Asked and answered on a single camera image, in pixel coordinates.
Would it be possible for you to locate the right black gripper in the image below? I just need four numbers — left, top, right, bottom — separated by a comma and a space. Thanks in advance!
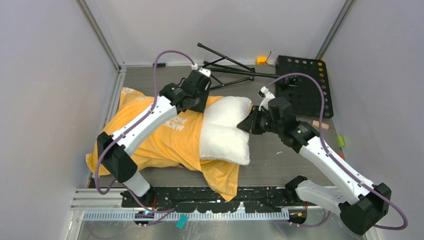
238, 105, 283, 135

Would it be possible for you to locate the white pillow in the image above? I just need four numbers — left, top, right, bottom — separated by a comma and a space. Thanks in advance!
199, 96, 252, 166

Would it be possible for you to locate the yellow printed pillowcase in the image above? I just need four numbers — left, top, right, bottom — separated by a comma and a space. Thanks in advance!
103, 87, 239, 201

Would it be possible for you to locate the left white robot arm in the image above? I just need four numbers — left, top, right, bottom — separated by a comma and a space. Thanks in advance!
94, 68, 211, 207

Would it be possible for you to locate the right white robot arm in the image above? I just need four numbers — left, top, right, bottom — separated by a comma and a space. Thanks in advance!
237, 97, 392, 235

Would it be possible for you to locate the black folded tripod stand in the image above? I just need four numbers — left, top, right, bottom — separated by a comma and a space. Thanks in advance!
197, 42, 279, 90

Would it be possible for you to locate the black perforated metal plate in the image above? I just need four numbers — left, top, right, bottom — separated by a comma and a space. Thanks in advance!
274, 55, 334, 119

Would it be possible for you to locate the orange tape roll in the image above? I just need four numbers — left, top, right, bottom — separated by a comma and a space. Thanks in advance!
256, 56, 268, 65

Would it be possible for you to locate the wooden block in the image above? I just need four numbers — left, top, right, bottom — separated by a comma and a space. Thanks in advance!
312, 120, 330, 130

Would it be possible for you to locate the green block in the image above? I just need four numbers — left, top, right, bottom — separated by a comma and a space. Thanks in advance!
336, 135, 346, 148

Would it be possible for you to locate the teal tape piece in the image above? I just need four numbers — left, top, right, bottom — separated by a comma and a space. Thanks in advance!
175, 214, 189, 230

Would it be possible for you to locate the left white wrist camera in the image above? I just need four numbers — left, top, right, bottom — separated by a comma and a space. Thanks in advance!
191, 63, 212, 78

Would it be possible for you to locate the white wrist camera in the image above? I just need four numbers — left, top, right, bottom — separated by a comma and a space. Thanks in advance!
191, 63, 212, 78
258, 86, 275, 112

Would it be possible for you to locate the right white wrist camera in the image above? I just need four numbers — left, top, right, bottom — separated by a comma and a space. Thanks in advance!
258, 86, 275, 112

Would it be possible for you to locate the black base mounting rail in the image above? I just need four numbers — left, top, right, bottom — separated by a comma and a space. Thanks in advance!
120, 185, 320, 215

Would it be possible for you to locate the white slotted cable duct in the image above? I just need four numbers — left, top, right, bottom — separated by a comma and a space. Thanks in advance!
82, 209, 290, 221

